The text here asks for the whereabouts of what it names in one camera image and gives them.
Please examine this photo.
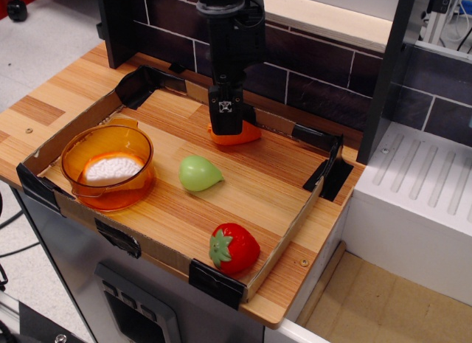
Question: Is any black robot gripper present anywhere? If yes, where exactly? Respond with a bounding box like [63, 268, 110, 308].
[197, 0, 266, 136]

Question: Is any red toy strawberry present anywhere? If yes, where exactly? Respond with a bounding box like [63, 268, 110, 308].
[209, 223, 260, 274]

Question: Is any white toy sink drainboard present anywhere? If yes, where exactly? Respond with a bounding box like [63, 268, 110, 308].
[342, 123, 471, 304]

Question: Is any grey toy oven front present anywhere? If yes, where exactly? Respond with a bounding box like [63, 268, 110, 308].
[94, 263, 181, 343]

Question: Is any orange transparent plastic pot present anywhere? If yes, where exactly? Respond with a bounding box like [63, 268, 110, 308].
[61, 118, 156, 212]

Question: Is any black caster wheel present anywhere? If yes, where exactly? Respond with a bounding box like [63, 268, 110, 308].
[7, 0, 28, 22]

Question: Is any dark grey vertical post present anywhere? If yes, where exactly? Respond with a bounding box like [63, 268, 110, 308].
[357, 0, 428, 164]

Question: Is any cardboard fence with black tape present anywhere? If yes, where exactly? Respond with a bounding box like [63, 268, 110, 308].
[17, 66, 361, 307]

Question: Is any green toy pear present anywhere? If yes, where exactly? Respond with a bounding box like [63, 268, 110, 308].
[178, 155, 223, 192]

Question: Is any white and orange toy sushi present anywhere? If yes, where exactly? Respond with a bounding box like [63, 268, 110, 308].
[80, 152, 145, 187]

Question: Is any orange toy carrot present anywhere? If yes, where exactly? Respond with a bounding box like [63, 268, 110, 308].
[207, 121, 262, 146]

